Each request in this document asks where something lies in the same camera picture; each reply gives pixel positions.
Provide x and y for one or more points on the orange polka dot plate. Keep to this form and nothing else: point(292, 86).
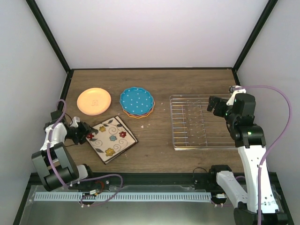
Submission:
point(138, 116)

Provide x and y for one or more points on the pink polka dot plate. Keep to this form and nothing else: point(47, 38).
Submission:
point(152, 109)

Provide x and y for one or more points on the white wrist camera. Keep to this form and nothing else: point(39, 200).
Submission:
point(234, 90)
point(75, 122)

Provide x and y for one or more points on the black frame post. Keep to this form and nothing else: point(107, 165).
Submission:
point(48, 34)
point(254, 33)

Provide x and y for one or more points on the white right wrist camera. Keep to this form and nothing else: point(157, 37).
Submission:
point(234, 90)

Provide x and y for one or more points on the teal polka dot plate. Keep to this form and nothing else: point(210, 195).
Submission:
point(136, 101)

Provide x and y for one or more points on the white slotted cable duct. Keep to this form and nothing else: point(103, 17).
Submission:
point(125, 197)

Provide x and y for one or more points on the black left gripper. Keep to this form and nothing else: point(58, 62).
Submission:
point(86, 129)

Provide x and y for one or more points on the right black frame post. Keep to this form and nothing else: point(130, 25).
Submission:
point(254, 33)

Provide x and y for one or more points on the square floral plate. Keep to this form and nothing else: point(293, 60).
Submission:
point(121, 139)
point(100, 141)

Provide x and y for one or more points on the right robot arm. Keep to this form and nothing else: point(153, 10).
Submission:
point(255, 205)

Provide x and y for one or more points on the metal wire dish rack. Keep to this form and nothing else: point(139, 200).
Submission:
point(195, 128)

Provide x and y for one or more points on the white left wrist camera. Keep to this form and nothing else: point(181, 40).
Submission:
point(75, 122)

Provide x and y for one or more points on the plain pink round plate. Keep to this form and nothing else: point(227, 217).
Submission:
point(94, 114)

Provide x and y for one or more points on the left black frame post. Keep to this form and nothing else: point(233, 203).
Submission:
point(48, 34)

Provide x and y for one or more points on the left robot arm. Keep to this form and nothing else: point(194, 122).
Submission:
point(53, 162)

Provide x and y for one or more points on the cream bear print plate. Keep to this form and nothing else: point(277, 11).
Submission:
point(94, 100)

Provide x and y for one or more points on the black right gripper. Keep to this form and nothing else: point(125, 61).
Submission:
point(213, 103)

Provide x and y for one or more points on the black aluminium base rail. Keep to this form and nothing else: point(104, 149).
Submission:
point(200, 180)

